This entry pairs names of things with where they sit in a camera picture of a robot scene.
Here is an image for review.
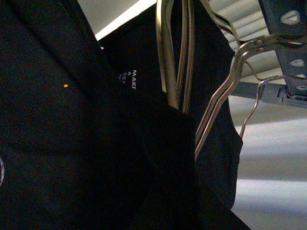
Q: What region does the dark grey clothes drying rack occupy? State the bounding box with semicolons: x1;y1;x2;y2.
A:
230;0;307;107

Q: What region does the metal wire hanger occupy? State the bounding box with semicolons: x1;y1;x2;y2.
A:
195;0;307;158
155;0;195;114

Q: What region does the black printed t-shirt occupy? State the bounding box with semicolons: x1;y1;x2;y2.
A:
98;0;244;209
0;0;247;230

